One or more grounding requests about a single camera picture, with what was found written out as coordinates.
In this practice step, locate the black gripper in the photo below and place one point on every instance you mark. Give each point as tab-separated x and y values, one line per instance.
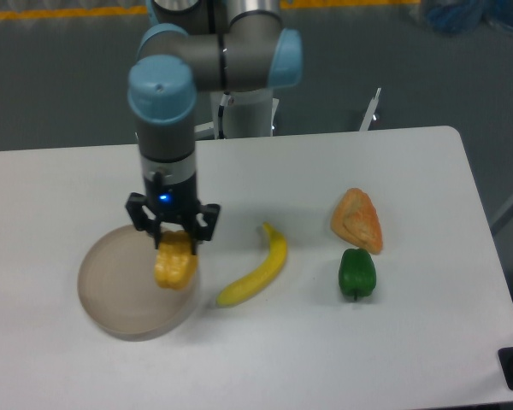
171	197

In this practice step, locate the yellow bell pepper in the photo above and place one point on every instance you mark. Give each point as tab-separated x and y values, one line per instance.
175	263

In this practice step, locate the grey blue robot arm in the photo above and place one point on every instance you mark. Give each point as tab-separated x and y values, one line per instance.
195	46

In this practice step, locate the beige round plate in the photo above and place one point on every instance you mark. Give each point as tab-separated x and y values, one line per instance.
118	291

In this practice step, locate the green bell pepper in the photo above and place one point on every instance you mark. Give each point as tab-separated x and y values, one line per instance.
357	275

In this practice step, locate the yellow banana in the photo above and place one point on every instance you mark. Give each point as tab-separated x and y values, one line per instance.
243	289

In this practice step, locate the orange croissant bread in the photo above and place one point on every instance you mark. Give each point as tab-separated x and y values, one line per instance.
356	221

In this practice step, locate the blue plastic bag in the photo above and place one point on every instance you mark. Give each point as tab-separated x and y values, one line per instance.
456	17

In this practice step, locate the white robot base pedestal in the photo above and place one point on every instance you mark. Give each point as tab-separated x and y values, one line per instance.
248	113

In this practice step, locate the white metal frame leg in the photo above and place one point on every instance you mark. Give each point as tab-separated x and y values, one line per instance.
370	115

